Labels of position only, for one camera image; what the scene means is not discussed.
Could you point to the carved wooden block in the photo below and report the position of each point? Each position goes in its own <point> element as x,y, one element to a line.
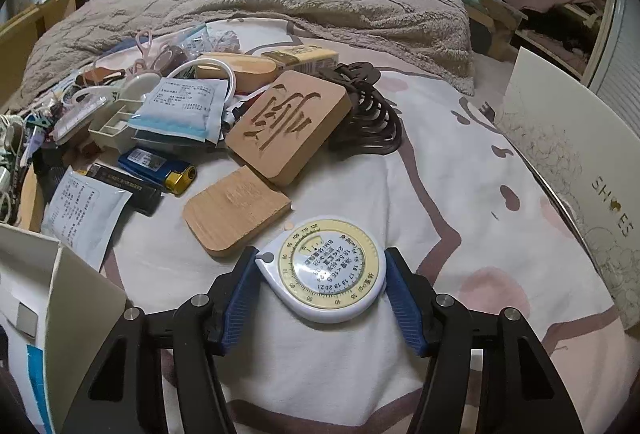
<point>320,113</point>

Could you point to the white cardboard box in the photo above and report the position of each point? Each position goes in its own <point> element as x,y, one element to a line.
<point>75,304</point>

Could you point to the black slim box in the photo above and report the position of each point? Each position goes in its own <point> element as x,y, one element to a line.
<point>130,191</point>

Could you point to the clear zip bag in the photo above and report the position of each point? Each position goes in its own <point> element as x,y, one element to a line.
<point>220,41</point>

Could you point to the oval wooden box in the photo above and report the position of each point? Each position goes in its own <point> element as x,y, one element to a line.
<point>245,68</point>

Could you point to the white shoe box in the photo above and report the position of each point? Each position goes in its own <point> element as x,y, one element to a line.
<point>565,148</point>

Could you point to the clear plastic case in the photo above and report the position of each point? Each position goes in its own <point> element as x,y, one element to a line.
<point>80,116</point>

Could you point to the beige fluffy blanket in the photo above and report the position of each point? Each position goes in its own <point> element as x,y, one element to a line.
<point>350,3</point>

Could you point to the pale round compact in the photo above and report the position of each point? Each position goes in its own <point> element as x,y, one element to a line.
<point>137,86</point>

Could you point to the wooden shelf unit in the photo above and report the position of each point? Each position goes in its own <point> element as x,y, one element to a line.
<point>20,28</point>

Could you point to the plain wooden block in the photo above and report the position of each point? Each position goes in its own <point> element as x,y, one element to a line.
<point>230,214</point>

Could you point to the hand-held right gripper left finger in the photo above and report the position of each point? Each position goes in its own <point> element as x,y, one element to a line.
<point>240,304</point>

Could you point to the blue white mask packet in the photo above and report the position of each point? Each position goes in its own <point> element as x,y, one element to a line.
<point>80,214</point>
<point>182,106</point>

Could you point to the blue lighter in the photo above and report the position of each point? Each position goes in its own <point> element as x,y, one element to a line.
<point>145,161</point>

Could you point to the beige organizer tray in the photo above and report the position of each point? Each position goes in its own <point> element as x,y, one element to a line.
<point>107,128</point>

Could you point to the white round tape measure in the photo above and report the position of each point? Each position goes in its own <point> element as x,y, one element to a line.
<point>320,269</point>

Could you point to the printed bed sheet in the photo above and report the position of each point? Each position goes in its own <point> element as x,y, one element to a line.
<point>450,214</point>

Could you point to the white louvered door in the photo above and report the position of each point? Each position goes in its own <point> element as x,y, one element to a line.
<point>620,63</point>

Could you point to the dark brown hair claw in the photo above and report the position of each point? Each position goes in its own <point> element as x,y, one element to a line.
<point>370,118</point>

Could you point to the wooden side table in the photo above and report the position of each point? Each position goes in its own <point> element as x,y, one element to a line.
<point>495,13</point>

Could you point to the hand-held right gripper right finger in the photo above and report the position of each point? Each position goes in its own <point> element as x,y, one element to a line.
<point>405,309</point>

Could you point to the yellow small box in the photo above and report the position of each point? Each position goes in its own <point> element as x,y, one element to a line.
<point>305,56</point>

